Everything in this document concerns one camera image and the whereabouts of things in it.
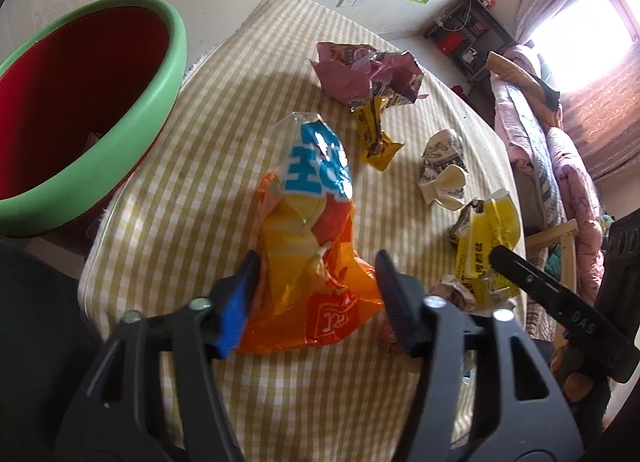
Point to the pink patterned curtain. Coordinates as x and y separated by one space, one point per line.
605 121

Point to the tan pillow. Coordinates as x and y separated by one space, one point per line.
507 69

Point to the rolled pink blanket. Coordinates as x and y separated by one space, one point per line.
520 54

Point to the large yellow wrapper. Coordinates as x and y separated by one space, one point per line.
492 227

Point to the small gold yellow wrapper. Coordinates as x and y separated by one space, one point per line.
372 141

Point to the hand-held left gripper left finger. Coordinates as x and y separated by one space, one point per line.
235 309

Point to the pair of red shoes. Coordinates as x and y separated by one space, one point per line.
458 89

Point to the white paper wrapper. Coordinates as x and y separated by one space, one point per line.
445 176

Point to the black cloth item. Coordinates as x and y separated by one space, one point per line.
547 91

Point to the checked yellow tablecloth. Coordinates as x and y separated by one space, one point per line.
225 91

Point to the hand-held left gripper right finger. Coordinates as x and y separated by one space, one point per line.
400 317

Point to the pink duvet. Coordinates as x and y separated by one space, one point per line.
575 192

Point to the red box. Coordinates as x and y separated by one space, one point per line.
450 41

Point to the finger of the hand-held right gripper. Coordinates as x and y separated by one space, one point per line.
540 287

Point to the green rimmed red trash bin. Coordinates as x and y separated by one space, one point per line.
75 91

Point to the crumpled pink snack wrapper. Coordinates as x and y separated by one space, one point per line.
345 79

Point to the wooden chair frame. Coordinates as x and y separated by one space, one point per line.
550 234

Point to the orange and blue snack bag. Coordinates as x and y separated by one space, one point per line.
310 222

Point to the bright window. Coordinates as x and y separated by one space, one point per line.
575 41

